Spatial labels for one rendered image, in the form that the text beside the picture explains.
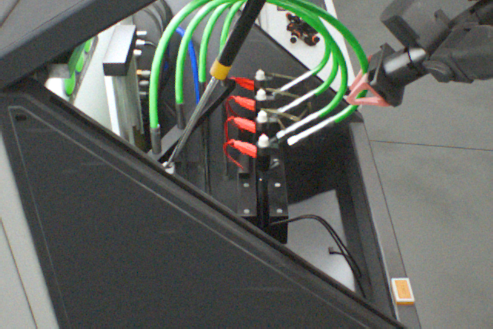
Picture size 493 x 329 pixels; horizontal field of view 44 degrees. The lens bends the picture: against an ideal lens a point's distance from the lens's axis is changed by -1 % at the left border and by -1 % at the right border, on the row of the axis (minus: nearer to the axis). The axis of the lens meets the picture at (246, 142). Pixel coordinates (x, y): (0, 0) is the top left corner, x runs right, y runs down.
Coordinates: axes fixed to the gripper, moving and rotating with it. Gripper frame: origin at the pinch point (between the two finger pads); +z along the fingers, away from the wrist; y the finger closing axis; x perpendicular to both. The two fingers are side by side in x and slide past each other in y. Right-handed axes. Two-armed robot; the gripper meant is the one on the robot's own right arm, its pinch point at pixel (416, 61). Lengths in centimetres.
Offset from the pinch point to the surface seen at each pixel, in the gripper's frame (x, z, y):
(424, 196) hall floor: -106, 75, -101
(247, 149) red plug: 17.8, 29.8, 11.9
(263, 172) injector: 19.7, 30.0, 6.8
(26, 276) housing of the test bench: 61, 40, 31
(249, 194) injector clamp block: 17.9, 37.7, 3.7
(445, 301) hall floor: -48, 68, -107
